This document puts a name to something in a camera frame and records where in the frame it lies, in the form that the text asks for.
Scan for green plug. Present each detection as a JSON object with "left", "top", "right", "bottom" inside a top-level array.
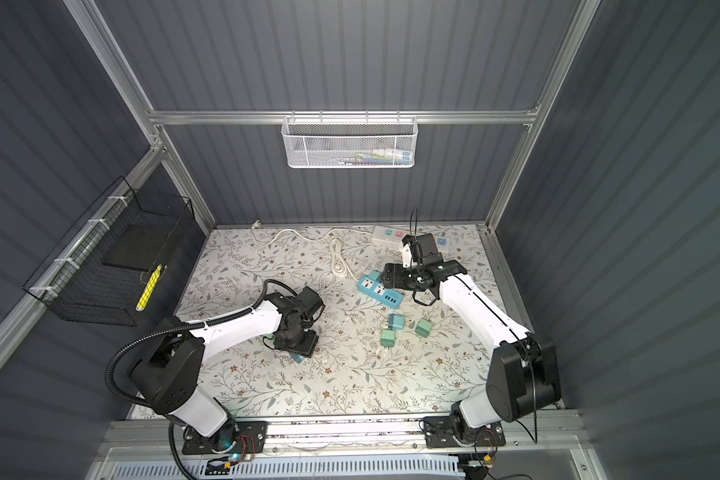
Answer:
[
  {"left": 414, "top": 319, "right": 433, "bottom": 338},
  {"left": 380, "top": 329, "right": 396, "bottom": 348}
]

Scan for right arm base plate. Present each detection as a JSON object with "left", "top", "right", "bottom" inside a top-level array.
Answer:
[{"left": 419, "top": 416, "right": 506, "bottom": 451}]

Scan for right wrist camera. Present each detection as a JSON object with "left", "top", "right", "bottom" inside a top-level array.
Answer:
[{"left": 400, "top": 235, "right": 415, "bottom": 268}]

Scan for white bundled power cable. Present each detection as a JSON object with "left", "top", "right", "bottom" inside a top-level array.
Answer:
[{"left": 250, "top": 220, "right": 374, "bottom": 284}]

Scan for white wire wall basket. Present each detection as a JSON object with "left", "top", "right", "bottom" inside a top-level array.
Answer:
[{"left": 281, "top": 115, "right": 419, "bottom": 169}]

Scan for black pad in basket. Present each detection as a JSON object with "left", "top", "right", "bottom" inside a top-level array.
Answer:
[{"left": 101, "top": 225, "right": 180, "bottom": 272}]

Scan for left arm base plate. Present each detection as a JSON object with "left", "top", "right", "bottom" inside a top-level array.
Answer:
[{"left": 181, "top": 420, "right": 269, "bottom": 458}]

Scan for teal power strip with USB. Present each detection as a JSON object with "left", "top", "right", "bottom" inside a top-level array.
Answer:
[{"left": 357, "top": 272, "right": 403, "bottom": 310}]

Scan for white long power strip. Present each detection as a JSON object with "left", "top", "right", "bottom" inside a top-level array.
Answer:
[{"left": 371, "top": 225, "right": 451, "bottom": 252}]

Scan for black corrugated cable hose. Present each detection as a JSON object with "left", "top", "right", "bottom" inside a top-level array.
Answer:
[{"left": 105, "top": 278, "right": 301, "bottom": 409}]

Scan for yellow marker in basket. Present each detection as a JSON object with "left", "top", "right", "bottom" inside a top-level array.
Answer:
[{"left": 135, "top": 264, "right": 164, "bottom": 312}]

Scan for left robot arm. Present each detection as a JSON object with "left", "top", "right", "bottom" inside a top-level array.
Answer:
[{"left": 129, "top": 287, "right": 325, "bottom": 449}]

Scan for green plug centre right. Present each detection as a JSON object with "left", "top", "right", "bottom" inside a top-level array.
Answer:
[{"left": 414, "top": 319, "right": 433, "bottom": 338}]

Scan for pens in white basket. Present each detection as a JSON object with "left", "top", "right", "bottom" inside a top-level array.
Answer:
[{"left": 331, "top": 148, "right": 414, "bottom": 167}]

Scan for green plug centre lower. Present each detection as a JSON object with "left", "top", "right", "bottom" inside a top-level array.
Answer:
[{"left": 380, "top": 329, "right": 396, "bottom": 348}]

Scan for black wire side basket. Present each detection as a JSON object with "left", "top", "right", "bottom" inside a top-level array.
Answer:
[{"left": 24, "top": 177, "right": 194, "bottom": 327}]

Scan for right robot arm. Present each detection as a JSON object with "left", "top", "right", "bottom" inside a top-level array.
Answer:
[{"left": 382, "top": 234, "right": 562, "bottom": 430}]

